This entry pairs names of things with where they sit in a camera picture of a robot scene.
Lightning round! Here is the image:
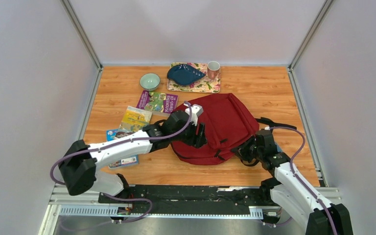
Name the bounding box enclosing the blue comic book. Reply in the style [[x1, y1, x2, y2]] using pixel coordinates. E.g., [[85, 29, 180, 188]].
[[106, 128, 140, 170]]

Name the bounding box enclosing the pink mug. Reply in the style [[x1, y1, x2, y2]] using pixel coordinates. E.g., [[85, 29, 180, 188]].
[[207, 61, 221, 80]]

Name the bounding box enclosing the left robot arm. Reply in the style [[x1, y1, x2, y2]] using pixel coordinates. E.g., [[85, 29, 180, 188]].
[[51, 105, 207, 203]]

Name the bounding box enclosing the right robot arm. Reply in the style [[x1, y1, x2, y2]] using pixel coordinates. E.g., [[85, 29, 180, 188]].
[[231, 127, 353, 235]]

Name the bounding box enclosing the yellow book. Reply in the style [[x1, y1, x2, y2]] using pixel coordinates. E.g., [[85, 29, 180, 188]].
[[119, 106, 152, 132]]

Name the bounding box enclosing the floral tray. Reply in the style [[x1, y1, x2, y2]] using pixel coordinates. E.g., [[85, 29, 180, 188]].
[[166, 62, 221, 93]]

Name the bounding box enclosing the light green bowl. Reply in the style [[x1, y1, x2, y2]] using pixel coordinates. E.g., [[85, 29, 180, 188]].
[[140, 73, 161, 91]]

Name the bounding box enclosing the red backpack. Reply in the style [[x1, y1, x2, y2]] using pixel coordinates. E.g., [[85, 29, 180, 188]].
[[170, 93, 297, 166]]

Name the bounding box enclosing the purple treehouse book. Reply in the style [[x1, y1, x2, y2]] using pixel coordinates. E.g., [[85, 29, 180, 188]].
[[136, 90, 179, 117]]

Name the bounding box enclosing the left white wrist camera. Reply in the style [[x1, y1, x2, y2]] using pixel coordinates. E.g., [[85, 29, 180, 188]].
[[184, 103, 204, 126]]

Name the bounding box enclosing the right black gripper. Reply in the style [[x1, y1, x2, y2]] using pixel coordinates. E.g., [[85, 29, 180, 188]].
[[229, 135, 263, 164]]

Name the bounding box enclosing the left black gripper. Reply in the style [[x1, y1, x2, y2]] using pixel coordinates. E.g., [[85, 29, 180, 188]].
[[171, 119, 208, 149]]

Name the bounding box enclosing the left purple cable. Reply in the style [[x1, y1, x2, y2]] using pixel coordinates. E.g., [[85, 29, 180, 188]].
[[50, 101, 193, 233]]

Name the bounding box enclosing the dark blue leaf plate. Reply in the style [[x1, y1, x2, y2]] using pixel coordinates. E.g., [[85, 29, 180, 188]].
[[167, 64, 206, 86]]

